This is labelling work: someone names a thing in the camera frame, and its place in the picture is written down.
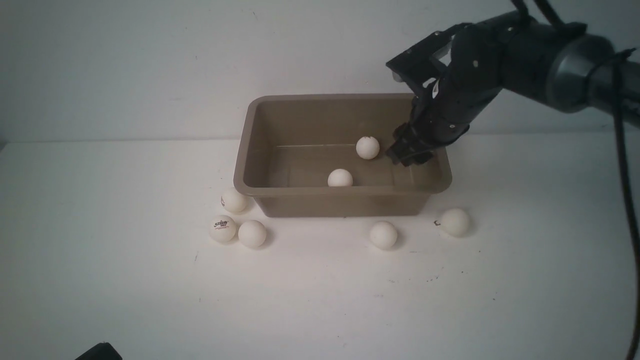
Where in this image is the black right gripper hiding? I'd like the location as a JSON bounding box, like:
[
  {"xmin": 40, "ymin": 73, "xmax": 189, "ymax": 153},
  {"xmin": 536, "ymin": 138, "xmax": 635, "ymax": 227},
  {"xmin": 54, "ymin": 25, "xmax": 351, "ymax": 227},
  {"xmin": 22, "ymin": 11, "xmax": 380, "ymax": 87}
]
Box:
[{"xmin": 386, "ymin": 22, "xmax": 515, "ymax": 167}]

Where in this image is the plain white ball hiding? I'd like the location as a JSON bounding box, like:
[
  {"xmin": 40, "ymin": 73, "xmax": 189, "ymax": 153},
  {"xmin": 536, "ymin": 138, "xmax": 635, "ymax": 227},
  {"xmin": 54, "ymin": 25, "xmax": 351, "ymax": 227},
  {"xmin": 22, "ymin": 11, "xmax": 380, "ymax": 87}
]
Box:
[
  {"xmin": 439, "ymin": 208, "xmax": 472, "ymax": 238},
  {"xmin": 237, "ymin": 219, "xmax": 268, "ymax": 249}
]

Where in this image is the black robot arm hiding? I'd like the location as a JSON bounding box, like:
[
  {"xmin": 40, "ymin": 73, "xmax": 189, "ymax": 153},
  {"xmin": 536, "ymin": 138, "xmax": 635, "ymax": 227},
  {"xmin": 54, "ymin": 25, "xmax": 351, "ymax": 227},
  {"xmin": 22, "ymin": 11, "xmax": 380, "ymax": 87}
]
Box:
[{"xmin": 386, "ymin": 11, "xmax": 639, "ymax": 167}]

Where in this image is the taupe plastic bin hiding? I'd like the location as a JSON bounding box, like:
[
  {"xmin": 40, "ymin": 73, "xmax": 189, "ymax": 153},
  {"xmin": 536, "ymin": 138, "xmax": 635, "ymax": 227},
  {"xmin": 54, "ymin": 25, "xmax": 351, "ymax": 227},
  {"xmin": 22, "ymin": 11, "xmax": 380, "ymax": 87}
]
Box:
[{"xmin": 233, "ymin": 93, "xmax": 453, "ymax": 218}]

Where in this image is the white ball with logo left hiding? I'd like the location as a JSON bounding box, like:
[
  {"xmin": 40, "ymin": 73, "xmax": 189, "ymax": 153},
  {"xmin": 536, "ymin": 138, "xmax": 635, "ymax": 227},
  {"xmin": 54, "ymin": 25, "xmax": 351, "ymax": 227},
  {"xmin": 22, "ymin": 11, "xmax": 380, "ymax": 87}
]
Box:
[{"xmin": 208, "ymin": 215, "xmax": 238, "ymax": 244}]

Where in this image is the black object bottom left corner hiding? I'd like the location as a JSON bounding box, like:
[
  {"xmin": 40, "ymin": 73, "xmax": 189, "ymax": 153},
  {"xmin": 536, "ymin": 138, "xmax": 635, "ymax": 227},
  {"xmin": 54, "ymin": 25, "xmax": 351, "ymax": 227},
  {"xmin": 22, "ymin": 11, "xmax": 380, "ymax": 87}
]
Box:
[{"xmin": 75, "ymin": 342, "xmax": 122, "ymax": 360}]

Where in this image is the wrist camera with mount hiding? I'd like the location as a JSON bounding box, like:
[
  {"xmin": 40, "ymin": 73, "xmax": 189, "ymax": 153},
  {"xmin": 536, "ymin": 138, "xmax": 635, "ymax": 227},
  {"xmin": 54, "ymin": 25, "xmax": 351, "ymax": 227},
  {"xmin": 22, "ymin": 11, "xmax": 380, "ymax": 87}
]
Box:
[{"xmin": 385, "ymin": 22, "xmax": 471, "ymax": 97}]

